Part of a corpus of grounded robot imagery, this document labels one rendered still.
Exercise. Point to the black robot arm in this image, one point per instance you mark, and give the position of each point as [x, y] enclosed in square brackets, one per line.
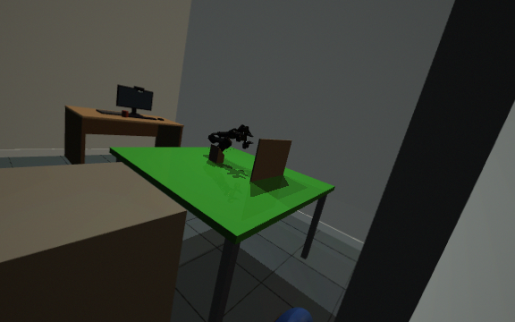
[226, 142]

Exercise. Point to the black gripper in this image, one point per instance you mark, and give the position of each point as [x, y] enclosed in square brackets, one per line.
[244, 137]

